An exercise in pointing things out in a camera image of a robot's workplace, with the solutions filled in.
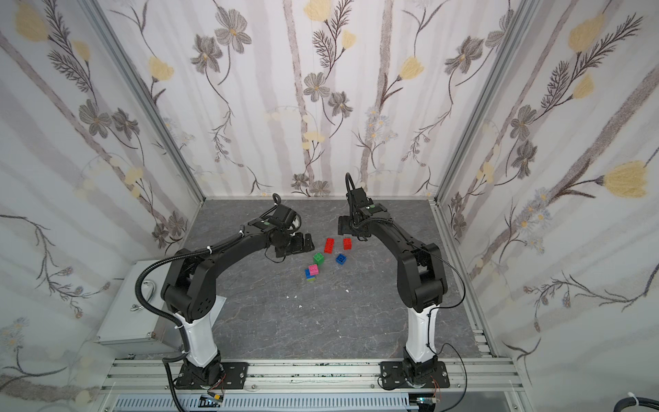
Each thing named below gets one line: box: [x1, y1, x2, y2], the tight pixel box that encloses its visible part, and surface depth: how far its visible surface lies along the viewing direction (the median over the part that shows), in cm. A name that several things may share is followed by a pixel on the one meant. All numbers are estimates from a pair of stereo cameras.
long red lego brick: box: [324, 237, 336, 255], surface depth 105 cm
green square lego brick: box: [312, 252, 326, 267], surface depth 98 cm
